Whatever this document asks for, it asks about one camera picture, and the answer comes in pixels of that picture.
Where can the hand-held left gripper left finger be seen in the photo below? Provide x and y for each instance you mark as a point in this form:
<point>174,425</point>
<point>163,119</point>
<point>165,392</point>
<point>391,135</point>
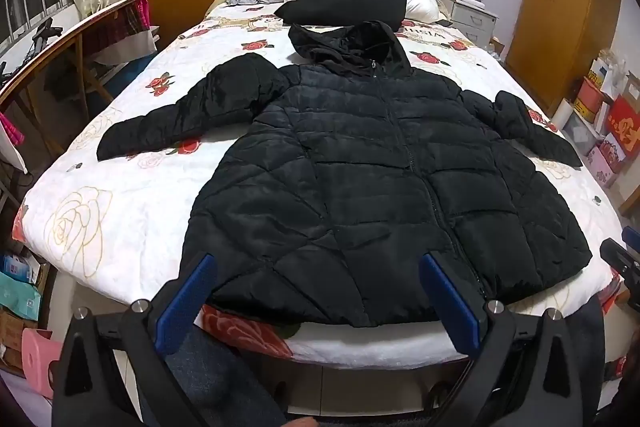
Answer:
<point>185,302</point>

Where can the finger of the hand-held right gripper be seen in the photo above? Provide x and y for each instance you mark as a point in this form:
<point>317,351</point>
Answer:
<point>632,238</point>
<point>620,257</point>

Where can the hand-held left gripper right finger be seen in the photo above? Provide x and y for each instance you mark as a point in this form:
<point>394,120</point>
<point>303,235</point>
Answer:
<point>450,307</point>

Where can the black hooded puffer jacket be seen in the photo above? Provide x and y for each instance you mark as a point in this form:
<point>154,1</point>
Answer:
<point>350,182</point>

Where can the person's right leg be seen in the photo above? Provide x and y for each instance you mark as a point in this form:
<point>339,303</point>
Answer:
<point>590,342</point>

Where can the person's leg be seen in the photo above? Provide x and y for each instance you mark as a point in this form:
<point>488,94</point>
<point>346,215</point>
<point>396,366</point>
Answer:
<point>590,342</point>
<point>220,387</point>

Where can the person's left leg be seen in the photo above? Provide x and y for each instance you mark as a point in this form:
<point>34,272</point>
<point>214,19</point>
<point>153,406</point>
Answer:
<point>220,387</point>

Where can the bed with rose-print sheet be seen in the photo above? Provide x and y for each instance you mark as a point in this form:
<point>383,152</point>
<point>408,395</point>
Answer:
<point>125,207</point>

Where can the pile of gift boxes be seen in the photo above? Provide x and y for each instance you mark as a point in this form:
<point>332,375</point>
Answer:
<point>615,127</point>

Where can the white paper roll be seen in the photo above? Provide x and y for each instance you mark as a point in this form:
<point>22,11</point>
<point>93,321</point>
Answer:
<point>564,117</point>

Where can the pink plastic stool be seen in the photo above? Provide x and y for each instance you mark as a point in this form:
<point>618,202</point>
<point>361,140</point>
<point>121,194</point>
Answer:
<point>40,362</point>

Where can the teal cardboard box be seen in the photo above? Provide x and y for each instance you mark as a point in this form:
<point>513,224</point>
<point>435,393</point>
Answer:
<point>20,297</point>

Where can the wooden wardrobe with hanging bag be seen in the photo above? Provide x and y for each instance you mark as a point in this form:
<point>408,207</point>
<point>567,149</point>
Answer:
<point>555,22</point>

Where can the wooden framed glass table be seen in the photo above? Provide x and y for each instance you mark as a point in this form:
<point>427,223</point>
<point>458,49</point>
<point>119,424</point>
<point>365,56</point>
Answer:
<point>50,82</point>

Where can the grey nightstand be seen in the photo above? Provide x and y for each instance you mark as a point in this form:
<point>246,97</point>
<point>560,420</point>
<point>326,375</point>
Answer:
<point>470,19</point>

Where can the pink plaid cloth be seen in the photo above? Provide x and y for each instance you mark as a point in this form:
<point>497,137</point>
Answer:
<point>137,24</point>

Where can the black phone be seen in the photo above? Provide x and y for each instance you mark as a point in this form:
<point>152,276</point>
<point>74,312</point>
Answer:
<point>444,23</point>

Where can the black metal stand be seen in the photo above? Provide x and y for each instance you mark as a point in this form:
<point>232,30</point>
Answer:
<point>47,34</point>

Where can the grey cloth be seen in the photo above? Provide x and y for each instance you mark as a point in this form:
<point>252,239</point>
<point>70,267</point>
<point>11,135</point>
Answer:
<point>247,1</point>

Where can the black pillow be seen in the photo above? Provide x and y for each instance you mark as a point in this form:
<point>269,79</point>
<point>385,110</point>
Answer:
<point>345,7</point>

